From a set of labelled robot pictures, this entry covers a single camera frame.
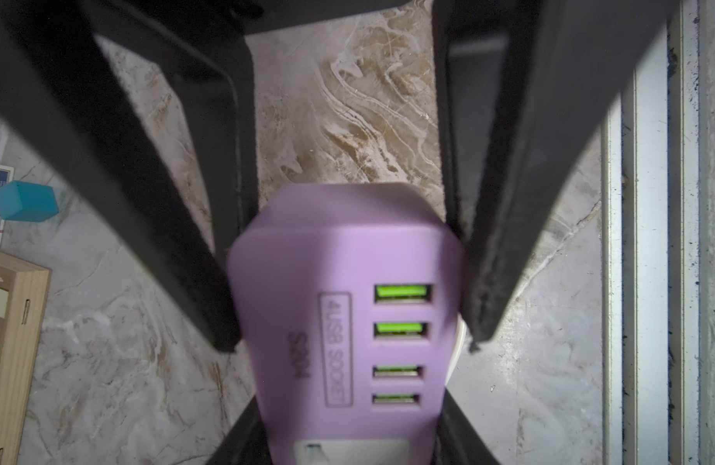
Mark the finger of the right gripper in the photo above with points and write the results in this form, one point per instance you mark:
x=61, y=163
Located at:
x=456, y=441
x=246, y=443

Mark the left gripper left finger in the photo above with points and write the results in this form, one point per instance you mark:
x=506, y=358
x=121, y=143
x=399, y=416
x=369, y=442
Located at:
x=58, y=92

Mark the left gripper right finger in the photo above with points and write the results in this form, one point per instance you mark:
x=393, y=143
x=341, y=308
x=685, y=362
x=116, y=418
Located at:
x=521, y=88

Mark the purple power strip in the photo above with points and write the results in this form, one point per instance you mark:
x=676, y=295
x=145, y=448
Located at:
x=347, y=296

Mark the teal cube block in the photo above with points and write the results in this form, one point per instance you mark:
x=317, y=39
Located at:
x=27, y=202

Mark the wooden chess board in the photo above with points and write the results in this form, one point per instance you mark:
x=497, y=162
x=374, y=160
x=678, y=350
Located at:
x=23, y=295

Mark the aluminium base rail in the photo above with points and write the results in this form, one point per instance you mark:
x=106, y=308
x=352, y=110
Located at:
x=659, y=250

